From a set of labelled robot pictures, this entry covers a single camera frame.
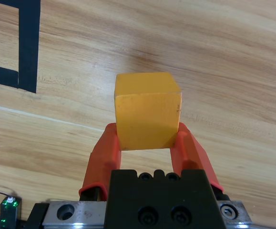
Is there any yellow cube block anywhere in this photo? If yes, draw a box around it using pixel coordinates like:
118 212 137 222
113 72 183 151

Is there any black module with green LEDs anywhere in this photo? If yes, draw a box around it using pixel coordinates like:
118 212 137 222
0 197 22 227

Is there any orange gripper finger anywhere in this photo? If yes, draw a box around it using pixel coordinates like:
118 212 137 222
78 123 123 201
170 122 224 194

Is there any black tape square outline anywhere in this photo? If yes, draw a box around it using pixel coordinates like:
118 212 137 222
0 0 41 94

